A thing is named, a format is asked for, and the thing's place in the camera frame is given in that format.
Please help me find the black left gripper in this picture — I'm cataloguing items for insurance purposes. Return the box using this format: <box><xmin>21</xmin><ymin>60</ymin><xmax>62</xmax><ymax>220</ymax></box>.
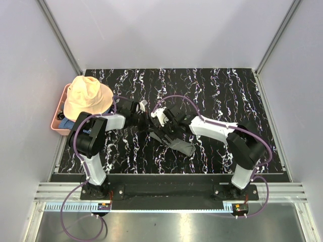
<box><xmin>131</xmin><ymin>110</ymin><xmax>156</xmax><ymax>133</ymax></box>

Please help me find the grey cloth napkin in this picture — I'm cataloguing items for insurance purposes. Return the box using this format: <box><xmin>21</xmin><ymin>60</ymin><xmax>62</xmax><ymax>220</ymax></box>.
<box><xmin>149</xmin><ymin>118</ymin><xmax>196</xmax><ymax>157</ymax></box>

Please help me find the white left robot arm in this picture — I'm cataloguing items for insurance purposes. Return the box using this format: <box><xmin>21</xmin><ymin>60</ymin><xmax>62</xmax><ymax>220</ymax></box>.
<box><xmin>68</xmin><ymin>99</ymin><xmax>151</xmax><ymax>200</ymax></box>

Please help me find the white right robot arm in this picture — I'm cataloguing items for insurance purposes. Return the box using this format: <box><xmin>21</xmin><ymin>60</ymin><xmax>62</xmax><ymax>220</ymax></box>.
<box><xmin>151</xmin><ymin>105</ymin><xmax>265</xmax><ymax>200</ymax></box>

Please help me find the peach bucket hat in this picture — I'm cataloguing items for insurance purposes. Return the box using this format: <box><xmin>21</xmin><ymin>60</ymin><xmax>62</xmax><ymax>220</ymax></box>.
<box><xmin>63</xmin><ymin>76</ymin><xmax>114</xmax><ymax>120</ymax></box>

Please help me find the blue cloth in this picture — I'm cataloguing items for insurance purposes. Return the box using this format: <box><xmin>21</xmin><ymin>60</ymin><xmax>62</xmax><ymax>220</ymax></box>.
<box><xmin>59</xmin><ymin>108</ymin><xmax>113</xmax><ymax>132</ymax></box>

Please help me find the pink plastic bin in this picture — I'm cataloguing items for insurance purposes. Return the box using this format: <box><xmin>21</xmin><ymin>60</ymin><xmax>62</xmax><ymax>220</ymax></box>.
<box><xmin>50</xmin><ymin>84</ymin><xmax>81</xmax><ymax>137</ymax></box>

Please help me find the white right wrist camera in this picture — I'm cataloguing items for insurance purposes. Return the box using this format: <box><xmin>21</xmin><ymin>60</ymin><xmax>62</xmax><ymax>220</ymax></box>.
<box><xmin>150</xmin><ymin>107</ymin><xmax>169</xmax><ymax>127</ymax></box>

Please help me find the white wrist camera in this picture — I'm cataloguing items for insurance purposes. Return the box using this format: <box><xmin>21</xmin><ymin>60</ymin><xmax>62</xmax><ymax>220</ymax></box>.
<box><xmin>136</xmin><ymin>100</ymin><xmax>148</xmax><ymax>113</ymax></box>
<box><xmin>150</xmin><ymin>107</ymin><xmax>169</xmax><ymax>127</ymax></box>

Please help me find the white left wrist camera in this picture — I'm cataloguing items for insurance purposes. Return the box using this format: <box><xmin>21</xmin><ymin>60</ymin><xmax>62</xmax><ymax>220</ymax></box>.
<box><xmin>136</xmin><ymin>100</ymin><xmax>148</xmax><ymax>113</ymax></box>

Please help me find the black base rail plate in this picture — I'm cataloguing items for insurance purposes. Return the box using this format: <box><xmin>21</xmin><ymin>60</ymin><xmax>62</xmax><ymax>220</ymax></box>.
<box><xmin>80</xmin><ymin>175</ymin><xmax>259</xmax><ymax>212</ymax></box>

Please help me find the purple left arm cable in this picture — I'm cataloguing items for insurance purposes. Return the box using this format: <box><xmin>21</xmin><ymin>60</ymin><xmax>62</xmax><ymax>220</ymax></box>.
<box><xmin>60</xmin><ymin>95</ymin><xmax>127</xmax><ymax>239</ymax></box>

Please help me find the left aluminium frame post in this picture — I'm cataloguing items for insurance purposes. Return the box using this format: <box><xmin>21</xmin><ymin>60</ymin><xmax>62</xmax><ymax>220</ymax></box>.
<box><xmin>36</xmin><ymin>0</ymin><xmax>83</xmax><ymax>75</ymax></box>

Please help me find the aluminium frame post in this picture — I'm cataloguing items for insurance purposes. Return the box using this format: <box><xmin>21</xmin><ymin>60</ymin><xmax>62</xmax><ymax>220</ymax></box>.
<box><xmin>36</xmin><ymin>0</ymin><xmax>83</xmax><ymax>75</ymax></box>
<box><xmin>255</xmin><ymin>0</ymin><xmax>303</xmax><ymax>75</ymax></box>

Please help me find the right aluminium frame post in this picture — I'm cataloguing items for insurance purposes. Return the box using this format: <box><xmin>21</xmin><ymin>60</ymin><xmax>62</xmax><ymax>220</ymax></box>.
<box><xmin>255</xmin><ymin>0</ymin><xmax>303</xmax><ymax>75</ymax></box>

